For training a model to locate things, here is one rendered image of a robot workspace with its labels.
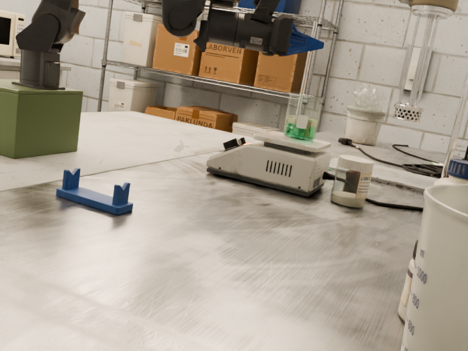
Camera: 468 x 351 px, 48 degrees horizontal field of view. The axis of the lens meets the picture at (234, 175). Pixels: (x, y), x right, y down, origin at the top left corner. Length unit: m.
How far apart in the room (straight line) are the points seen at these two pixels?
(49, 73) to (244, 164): 0.36
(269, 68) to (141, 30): 0.94
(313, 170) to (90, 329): 0.57
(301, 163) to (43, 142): 0.43
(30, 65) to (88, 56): 3.33
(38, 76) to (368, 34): 2.65
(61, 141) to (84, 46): 3.35
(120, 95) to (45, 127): 2.64
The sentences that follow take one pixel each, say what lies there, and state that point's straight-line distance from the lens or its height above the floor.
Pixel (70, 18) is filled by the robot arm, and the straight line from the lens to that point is 0.93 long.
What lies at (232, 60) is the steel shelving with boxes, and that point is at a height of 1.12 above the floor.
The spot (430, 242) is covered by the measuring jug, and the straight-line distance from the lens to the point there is 0.29.
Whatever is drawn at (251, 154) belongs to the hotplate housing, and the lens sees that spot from 0.92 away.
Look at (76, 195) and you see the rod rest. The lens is 0.69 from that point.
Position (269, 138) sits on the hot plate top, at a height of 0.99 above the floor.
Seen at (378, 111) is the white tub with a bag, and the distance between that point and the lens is 1.90.
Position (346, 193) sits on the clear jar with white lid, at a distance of 0.89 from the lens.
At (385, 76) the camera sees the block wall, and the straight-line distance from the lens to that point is 3.34.
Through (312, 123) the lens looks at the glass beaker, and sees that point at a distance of 0.93.
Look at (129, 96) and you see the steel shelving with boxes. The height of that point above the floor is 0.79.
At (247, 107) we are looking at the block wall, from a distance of 3.57.
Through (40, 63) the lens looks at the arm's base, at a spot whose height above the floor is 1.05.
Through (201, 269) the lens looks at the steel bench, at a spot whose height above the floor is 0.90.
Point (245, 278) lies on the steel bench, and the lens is 0.52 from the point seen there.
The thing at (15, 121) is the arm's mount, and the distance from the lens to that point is 0.89.
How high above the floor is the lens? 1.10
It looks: 12 degrees down
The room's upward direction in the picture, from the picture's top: 9 degrees clockwise
